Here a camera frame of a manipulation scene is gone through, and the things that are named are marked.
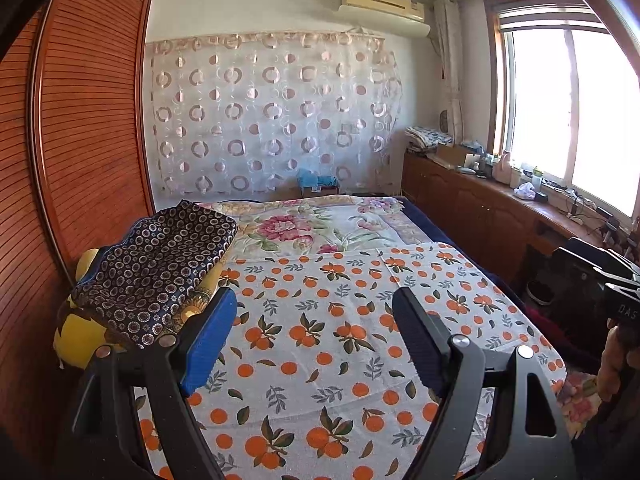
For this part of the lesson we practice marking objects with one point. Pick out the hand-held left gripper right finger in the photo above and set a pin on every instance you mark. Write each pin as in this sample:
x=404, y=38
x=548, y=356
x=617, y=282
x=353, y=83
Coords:
x=420, y=345

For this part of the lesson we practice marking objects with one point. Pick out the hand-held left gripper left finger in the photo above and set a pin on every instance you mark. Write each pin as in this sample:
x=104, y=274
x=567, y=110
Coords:
x=210, y=340

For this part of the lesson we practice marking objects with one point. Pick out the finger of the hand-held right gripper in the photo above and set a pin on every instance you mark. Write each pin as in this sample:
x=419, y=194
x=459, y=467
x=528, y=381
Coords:
x=575, y=262
x=605, y=256

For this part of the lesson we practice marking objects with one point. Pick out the navy circle-print shirt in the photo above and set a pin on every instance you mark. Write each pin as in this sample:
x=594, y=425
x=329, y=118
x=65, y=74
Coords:
x=150, y=270

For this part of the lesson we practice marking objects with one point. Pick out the person's right hand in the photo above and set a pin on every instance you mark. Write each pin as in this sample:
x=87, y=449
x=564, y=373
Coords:
x=615, y=365

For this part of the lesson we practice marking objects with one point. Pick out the dark round bin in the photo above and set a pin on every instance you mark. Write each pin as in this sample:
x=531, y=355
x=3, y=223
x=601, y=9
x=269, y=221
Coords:
x=540, y=292

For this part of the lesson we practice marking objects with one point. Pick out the dark red cloth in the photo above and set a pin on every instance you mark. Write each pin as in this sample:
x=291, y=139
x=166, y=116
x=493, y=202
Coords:
x=560, y=340

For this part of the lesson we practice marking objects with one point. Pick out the white plastic bag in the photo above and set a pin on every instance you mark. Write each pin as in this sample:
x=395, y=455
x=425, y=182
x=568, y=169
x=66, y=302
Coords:
x=526, y=192

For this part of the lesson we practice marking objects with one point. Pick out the orange-fruit print sheet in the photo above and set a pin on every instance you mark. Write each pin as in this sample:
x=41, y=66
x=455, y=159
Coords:
x=325, y=360

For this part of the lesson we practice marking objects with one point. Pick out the pink bottle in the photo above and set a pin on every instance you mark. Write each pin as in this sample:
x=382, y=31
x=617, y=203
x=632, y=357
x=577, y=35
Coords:
x=501, y=170

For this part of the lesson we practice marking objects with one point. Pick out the navy bed sheet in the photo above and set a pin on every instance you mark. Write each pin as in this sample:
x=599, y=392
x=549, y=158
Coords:
x=450, y=230

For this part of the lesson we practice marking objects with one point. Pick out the long wooden cabinet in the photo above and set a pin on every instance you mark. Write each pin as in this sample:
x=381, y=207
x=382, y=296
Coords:
x=465, y=210

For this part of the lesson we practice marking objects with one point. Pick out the yellow patterned pillow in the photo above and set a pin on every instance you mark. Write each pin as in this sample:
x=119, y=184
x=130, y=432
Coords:
x=80, y=335

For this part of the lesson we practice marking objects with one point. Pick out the floral fleece blanket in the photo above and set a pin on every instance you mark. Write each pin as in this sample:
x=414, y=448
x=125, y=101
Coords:
x=310, y=225

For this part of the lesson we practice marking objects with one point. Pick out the wooden-framed window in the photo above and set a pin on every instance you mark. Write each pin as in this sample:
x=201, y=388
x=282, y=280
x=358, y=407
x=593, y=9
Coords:
x=550, y=110

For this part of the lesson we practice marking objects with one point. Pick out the cardboard box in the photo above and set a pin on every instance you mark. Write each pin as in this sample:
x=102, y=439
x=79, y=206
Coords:
x=450, y=156

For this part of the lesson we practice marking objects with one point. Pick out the blue cloth bundle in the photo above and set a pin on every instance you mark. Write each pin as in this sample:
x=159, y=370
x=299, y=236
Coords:
x=315, y=180

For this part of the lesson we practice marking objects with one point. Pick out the folded patterned cloth stack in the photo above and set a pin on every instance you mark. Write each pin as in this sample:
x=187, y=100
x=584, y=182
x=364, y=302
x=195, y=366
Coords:
x=425, y=137

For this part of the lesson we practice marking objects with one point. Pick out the sheer circle-pattern curtain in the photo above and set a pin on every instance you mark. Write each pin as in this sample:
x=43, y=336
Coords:
x=275, y=110

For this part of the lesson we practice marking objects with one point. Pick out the white bundled window curtain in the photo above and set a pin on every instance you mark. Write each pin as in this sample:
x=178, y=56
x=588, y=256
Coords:
x=447, y=60

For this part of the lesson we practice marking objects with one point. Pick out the wooden louvered wardrobe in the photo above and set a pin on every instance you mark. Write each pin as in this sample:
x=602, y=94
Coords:
x=85, y=110

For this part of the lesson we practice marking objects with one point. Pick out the cream wall air conditioner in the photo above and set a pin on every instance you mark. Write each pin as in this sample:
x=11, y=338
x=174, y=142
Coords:
x=380, y=0

